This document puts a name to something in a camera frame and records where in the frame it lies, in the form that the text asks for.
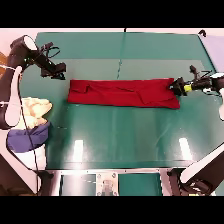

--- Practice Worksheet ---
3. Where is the blue garment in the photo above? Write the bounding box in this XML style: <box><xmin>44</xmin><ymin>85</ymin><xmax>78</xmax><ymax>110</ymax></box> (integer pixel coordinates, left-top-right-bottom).
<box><xmin>6</xmin><ymin>120</ymin><xmax>51</xmax><ymax>153</ymax></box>

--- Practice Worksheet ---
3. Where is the black cable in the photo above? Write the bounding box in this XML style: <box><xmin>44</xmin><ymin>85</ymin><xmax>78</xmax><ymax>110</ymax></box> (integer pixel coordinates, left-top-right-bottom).
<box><xmin>18</xmin><ymin>65</ymin><xmax>44</xmax><ymax>196</ymax></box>

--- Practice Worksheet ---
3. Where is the white garment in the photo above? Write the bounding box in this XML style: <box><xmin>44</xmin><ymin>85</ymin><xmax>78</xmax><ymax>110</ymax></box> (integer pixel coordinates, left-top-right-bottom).
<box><xmin>13</xmin><ymin>146</ymin><xmax>48</xmax><ymax>172</ymax></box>

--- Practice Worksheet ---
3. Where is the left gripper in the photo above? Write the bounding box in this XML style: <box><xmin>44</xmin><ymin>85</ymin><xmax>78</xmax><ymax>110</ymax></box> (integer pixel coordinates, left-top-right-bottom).
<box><xmin>40</xmin><ymin>61</ymin><xmax>67</xmax><ymax>81</ymax></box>

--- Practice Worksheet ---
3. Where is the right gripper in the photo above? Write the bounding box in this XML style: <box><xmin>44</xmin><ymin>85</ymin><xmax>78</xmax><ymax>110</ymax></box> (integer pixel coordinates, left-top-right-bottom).
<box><xmin>169</xmin><ymin>76</ymin><xmax>188</xmax><ymax>97</ymax></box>

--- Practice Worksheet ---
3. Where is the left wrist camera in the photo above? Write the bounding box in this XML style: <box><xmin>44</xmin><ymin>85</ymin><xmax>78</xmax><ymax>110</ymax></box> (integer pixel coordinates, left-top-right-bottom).
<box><xmin>41</xmin><ymin>41</ymin><xmax>62</xmax><ymax>60</ymax></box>

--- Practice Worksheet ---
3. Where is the silver frame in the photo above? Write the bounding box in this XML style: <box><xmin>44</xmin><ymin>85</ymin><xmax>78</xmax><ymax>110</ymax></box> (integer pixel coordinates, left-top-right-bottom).
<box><xmin>33</xmin><ymin>166</ymin><xmax>188</xmax><ymax>197</ymax></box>

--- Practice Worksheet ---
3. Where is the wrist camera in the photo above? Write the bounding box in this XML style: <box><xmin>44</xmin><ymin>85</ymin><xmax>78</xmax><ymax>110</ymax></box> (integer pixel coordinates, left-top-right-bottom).
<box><xmin>188</xmin><ymin>64</ymin><xmax>202</xmax><ymax>80</ymax></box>
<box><xmin>41</xmin><ymin>41</ymin><xmax>62</xmax><ymax>60</ymax></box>

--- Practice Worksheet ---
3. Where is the red garment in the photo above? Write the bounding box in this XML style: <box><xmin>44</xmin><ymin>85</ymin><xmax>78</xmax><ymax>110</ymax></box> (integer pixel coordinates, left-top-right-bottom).
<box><xmin>67</xmin><ymin>77</ymin><xmax>182</xmax><ymax>110</ymax></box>

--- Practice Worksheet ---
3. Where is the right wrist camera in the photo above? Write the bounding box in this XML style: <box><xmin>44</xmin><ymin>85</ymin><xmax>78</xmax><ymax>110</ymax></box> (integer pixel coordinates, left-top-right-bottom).
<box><xmin>188</xmin><ymin>64</ymin><xmax>202</xmax><ymax>80</ymax></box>

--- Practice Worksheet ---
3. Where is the cream garment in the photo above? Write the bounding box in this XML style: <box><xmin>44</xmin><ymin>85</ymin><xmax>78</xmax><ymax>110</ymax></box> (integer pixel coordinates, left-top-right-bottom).
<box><xmin>19</xmin><ymin>96</ymin><xmax>54</xmax><ymax>130</ymax></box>

